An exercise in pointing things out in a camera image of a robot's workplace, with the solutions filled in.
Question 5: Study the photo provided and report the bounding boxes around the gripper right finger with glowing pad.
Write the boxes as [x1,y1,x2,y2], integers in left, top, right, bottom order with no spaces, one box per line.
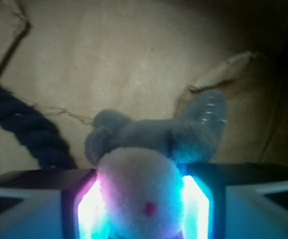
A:
[183,163,288,239]

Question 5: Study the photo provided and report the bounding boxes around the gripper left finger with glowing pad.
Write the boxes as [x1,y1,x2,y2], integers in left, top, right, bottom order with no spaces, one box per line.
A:
[0,169,104,239]

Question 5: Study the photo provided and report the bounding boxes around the gray plush animal toy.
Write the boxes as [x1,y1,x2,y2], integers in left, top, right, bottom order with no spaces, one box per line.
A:
[84,90,227,239]

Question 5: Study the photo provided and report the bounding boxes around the crumpled brown paper bag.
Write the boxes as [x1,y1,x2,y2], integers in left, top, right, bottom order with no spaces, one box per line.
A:
[0,0,288,168]

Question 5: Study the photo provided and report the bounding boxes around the dark blue twisted rope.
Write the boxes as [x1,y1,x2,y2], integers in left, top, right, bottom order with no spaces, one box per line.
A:
[0,78,76,169]

